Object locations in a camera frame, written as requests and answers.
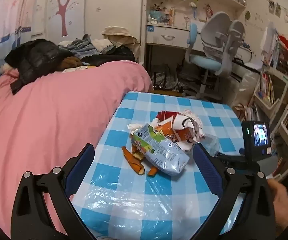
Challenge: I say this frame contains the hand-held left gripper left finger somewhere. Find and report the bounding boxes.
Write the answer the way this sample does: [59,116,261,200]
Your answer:
[10,143,97,240]

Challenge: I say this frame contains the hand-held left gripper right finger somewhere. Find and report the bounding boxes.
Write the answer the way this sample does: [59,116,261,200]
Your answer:
[192,143,277,240]

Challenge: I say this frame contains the small clear plastic wrapper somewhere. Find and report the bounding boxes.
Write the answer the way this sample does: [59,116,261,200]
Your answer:
[204,133,220,157]

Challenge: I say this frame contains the orange drink carton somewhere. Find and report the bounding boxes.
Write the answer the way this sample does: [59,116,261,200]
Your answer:
[159,120,197,144]

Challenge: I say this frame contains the long orange peel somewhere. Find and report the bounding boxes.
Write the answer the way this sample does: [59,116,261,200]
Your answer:
[122,146,145,176]

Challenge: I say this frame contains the light blue drink carton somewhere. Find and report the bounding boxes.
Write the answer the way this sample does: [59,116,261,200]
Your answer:
[130,123,190,176]

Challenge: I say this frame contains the white red-printed bag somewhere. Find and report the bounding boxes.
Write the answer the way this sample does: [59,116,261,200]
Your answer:
[151,109,207,153]

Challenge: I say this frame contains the person's right hand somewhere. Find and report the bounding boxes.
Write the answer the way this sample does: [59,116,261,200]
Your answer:
[266,175,288,236]

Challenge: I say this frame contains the large clear plastic bag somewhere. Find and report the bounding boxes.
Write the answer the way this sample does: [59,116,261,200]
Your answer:
[236,71,259,105]

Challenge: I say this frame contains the pink blanket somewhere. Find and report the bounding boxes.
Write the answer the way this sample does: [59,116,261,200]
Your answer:
[0,60,153,238]

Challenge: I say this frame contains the blue checked plastic tablecloth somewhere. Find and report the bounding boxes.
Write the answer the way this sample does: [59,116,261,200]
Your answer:
[70,92,244,240]

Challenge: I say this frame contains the blue grey desk chair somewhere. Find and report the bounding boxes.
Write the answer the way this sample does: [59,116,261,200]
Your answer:
[184,12,245,98]

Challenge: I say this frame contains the yellow white booklet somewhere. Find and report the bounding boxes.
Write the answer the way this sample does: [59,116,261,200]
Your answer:
[61,66,97,74]

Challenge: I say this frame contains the brown cloth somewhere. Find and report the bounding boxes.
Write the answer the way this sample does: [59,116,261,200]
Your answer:
[59,56,83,70]

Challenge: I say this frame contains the pile of clothes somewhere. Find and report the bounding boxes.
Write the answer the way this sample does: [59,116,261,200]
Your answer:
[58,34,141,67]

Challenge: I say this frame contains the white desk with drawer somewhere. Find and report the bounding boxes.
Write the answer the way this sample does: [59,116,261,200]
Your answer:
[145,24,253,63]

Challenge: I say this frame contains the beige hat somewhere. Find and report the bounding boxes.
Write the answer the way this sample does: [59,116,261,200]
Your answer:
[101,26,139,48]

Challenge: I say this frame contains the white desk shelf unit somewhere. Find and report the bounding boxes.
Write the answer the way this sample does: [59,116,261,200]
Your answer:
[146,0,246,28]

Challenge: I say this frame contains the pink whale-printed curtain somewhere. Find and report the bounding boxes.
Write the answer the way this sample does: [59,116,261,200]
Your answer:
[0,0,33,98]

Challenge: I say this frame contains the red tree wall sticker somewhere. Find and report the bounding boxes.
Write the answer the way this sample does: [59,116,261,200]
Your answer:
[48,0,83,37]

